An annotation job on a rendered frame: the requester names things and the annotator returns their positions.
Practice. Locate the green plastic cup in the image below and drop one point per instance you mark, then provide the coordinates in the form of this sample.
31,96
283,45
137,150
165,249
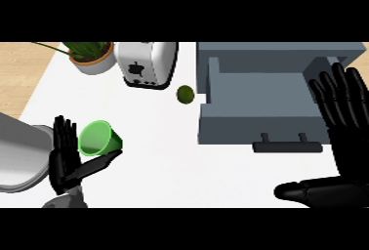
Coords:
97,138

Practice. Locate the blue-grey drawer front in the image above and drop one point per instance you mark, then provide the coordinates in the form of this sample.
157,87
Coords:
239,125

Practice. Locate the dark green avocado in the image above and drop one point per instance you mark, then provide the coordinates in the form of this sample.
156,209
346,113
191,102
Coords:
184,94

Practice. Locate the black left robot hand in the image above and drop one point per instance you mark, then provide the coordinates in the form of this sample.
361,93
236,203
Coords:
64,159

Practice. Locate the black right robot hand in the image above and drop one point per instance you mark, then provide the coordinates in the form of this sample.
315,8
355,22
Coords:
349,153

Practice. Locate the white toaster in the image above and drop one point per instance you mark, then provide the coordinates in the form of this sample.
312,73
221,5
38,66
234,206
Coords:
143,65

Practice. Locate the blue-grey cabinet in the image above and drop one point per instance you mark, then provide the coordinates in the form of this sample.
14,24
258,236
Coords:
268,50

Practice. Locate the potted plant in white pot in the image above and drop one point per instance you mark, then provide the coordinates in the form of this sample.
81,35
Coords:
91,60

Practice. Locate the blue-grey open drawer box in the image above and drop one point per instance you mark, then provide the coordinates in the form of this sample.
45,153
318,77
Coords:
258,88

